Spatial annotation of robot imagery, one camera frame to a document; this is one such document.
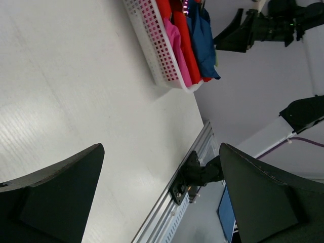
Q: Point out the pink napkin roll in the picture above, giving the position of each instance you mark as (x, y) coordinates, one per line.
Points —
(175, 41)

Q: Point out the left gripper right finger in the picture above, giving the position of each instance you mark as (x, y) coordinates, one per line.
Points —
(270, 204)

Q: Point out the aluminium rail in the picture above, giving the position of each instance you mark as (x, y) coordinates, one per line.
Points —
(163, 220)

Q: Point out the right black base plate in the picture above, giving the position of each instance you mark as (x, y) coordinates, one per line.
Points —
(184, 182)

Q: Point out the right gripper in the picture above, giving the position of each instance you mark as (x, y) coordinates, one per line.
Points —
(274, 27)

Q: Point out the large white tray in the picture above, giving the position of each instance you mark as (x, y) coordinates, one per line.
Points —
(151, 33)

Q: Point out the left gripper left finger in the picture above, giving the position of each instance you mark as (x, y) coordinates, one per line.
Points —
(52, 204)

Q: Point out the blue screen monitor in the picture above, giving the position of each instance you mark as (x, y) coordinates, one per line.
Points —
(226, 216)

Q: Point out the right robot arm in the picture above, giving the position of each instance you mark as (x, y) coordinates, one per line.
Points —
(270, 83)

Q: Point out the white cable duct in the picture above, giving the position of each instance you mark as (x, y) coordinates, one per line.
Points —
(174, 218)

